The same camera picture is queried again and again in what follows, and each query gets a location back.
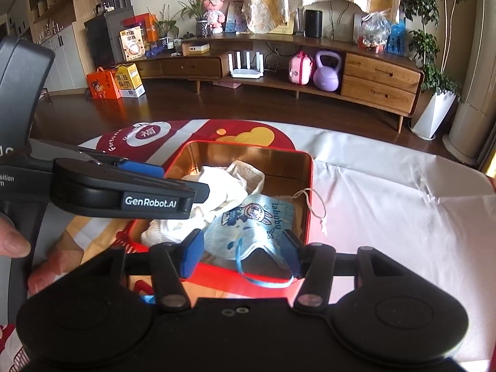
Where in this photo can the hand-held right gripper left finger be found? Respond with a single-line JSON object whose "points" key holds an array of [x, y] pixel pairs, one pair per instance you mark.
{"points": [[192, 254]]}

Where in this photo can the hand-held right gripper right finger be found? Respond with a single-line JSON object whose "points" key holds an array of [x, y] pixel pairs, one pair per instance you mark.
{"points": [[292, 255]]}

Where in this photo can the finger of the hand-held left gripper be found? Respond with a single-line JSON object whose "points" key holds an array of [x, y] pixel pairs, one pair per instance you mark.
{"points": [[141, 169], [199, 193]]}

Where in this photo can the white lace cloth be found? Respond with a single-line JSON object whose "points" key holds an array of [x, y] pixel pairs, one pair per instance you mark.
{"points": [[217, 186]]}

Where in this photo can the blue face mask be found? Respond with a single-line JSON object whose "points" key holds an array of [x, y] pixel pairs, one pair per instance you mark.
{"points": [[248, 221]]}

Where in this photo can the red tin box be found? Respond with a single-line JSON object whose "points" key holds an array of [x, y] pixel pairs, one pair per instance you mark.
{"points": [[308, 201]]}

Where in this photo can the person's left hand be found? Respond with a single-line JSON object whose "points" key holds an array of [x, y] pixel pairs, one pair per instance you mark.
{"points": [[15, 240]]}

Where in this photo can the yellow carton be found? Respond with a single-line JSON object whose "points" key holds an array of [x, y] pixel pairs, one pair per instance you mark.
{"points": [[130, 79]]}

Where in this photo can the orange gift box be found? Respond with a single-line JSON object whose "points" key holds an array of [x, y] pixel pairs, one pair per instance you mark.
{"points": [[102, 85]]}

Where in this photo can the printed red white tablecloth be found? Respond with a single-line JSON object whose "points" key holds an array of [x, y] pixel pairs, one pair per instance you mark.
{"points": [[387, 221]]}

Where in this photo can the wooden TV cabinet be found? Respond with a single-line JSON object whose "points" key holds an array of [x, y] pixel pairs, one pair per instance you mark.
{"points": [[186, 66]]}

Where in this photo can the white orange snack box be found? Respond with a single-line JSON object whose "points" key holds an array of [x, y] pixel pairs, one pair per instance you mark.
{"points": [[131, 46]]}

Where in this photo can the white router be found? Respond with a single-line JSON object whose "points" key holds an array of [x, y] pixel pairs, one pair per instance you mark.
{"points": [[247, 73]]}

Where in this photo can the small wooden box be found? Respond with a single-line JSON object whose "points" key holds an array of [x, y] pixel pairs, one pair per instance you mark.
{"points": [[195, 49]]}

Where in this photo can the black side cabinet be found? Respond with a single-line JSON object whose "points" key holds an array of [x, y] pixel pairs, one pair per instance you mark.
{"points": [[102, 42]]}

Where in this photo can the small potted plant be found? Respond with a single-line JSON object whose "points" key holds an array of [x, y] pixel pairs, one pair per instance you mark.
{"points": [[203, 29]]}

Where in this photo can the pink toy case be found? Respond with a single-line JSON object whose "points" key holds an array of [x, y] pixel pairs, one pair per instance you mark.
{"points": [[300, 69]]}

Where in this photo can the purple kettlebell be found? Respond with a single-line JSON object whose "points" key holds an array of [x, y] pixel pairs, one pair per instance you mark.
{"points": [[327, 77]]}

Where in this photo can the pink plush doll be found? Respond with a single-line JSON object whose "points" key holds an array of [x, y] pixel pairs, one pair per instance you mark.
{"points": [[215, 11]]}

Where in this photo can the wooden drawer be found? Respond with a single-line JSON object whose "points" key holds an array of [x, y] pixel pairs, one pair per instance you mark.
{"points": [[378, 95], [381, 71]]}

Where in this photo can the tall tree in white planter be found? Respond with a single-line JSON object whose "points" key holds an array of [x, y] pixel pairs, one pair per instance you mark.
{"points": [[434, 112]]}

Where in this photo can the black speaker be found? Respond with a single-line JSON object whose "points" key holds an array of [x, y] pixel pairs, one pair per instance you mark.
{"points": [[313, 23]]}

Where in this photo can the clear plastic bag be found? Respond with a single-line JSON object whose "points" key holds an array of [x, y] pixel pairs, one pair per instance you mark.
{"points": [[372, 31]]}

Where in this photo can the standing air conditioner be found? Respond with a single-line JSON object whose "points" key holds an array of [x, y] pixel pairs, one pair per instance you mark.
{"points": [[476, 104]]}

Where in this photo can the blue gift bag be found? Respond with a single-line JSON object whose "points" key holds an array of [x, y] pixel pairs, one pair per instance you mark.
{"points": [[396, 40]]}

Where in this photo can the wooden wall cupboard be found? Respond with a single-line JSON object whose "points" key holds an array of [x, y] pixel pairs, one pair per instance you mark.
{"points": [[66, 58]]}

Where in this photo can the picture frame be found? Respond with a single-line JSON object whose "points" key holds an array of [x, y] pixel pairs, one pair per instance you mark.
{"points": [[234, 19]]}

